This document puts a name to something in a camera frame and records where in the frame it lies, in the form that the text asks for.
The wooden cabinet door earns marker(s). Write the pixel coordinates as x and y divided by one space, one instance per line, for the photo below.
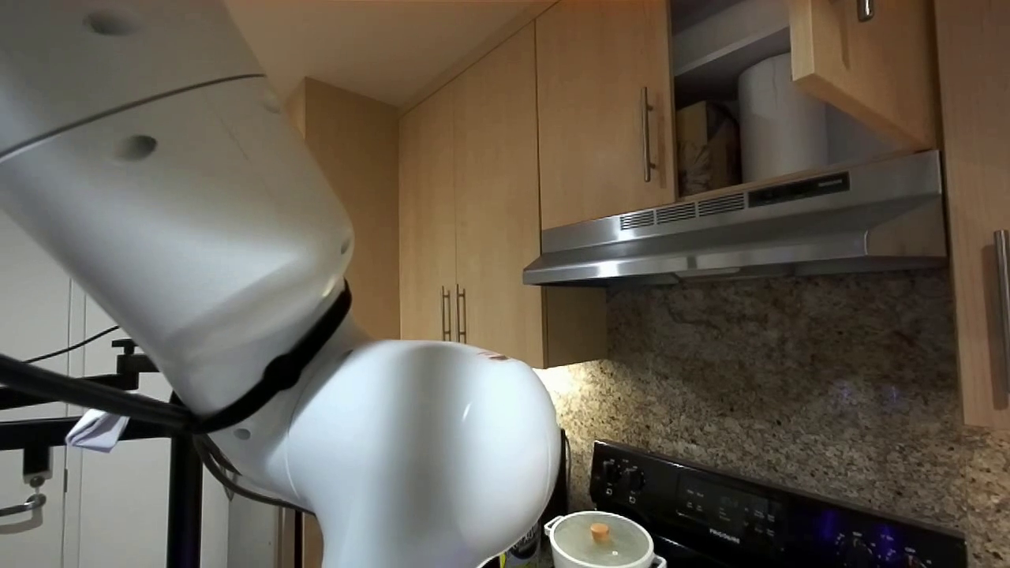
604 107
871 60

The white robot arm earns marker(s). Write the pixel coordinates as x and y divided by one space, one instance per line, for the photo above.
143 148

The stainless steel range hood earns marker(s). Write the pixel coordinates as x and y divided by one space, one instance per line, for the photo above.
844 219

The white pot with lid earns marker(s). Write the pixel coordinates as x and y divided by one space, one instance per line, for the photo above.
601 540

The tall wooden wall cabinets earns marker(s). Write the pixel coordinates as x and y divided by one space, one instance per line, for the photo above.
468 191

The silver vent duct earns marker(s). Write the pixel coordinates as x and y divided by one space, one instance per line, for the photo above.
787 130

